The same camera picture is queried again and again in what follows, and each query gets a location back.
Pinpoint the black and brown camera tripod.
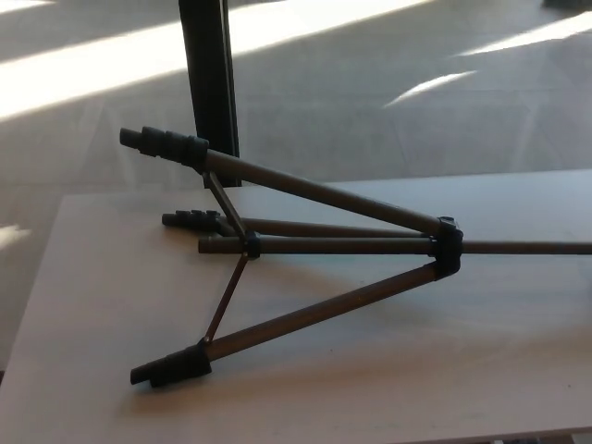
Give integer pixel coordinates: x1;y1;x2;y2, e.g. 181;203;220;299
118;124;592;388

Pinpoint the black vertical post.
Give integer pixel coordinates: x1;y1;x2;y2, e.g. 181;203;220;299
178;0;243;189

